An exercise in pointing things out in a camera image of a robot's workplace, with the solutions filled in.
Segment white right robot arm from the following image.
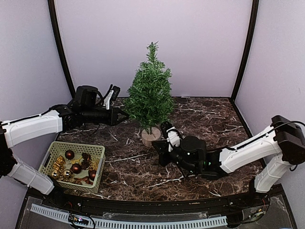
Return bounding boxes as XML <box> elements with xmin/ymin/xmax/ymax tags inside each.
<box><xmin>152</xmin><ymin>115</ymin><xmax>305</xmax><ymax>207</ymax></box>

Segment left black frame post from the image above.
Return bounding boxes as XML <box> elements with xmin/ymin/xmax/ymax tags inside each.
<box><xmin>47</xmin><ymin>0</ymin><xmax>76</xmax><ymax>98</ymax></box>

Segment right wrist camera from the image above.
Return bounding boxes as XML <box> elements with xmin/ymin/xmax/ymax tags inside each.
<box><xmin>160</xmin><ymin>121</ymin><xmax>182</xmax><ymax>152</ymax></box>

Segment brown pine cone ornament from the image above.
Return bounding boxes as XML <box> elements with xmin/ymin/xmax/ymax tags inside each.
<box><xmin>81</xmin><ymin>153</ymin><xmax>92</xmax><ymax>170</ymax></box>

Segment black frame post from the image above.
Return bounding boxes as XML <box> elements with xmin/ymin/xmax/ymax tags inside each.
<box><xmin>47</xmin><ymin>0</ymin><xmax>76</xmax><ymax>98</ymax></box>
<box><xmin>230</xmin><ymin>0</ymin><xmax>260</xmax><ymax>103</ymax></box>

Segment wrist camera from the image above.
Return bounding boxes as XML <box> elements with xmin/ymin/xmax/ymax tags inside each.
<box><xmin>103</xmin><ymin>84</ymin><xmax>121</xmax><ymax>110</ymax></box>
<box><xmin>160</xmin><ymin>121</ymin><xmax>182</xmax><ymax>152</ymax></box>

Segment small green christmas tree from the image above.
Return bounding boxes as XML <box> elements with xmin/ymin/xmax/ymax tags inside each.
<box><xmin>123</xmin><ymin>42</ymin><xmax>174</xmax><ymax>147</ymax></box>

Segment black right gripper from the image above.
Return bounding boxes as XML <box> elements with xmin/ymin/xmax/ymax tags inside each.
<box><xmin>152</xmin><ymin>140</ymin><xmax>198</xmax><ymax>175</ymax></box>

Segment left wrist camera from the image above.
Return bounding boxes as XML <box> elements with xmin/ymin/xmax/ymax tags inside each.
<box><xmin>103</xmin><ymin>84</ymin><xmax>121</xmax><ymax>110</ymax></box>

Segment white cable duct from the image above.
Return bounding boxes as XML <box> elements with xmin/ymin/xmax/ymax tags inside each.
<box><xmin>30</xmin><ymin>204</ymin><xmax>228</xmax><ymax>229</ymax></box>

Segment black front table rail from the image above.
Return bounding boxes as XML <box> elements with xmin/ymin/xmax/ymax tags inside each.
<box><xmin>40</xmin><ymin>191</ymin><xmax>270</xmax><ymax>215</ymax></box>

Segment right black frame post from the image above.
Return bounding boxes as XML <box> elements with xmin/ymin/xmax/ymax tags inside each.
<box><xmin>230</xmin><ymin>0</ymin><xmax>260</xmax><ymax>103</ymax></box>

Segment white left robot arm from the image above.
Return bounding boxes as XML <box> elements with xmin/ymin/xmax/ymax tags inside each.
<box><xmin>0</xmin><ymin>85</ymin><xmax>129</xmax><ymax>208</ymax></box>

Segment green plastic basket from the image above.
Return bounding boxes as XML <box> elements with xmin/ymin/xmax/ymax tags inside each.
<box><xmin>39</xmin><ymin>141</ymin><xmax>105</xmax><ymax>193</ymax></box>

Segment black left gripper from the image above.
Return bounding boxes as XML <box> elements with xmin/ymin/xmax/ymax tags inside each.
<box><xmin>81</xmin><ymin>106</ymin><xmax>129</xmax><ymax>126</ymax></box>

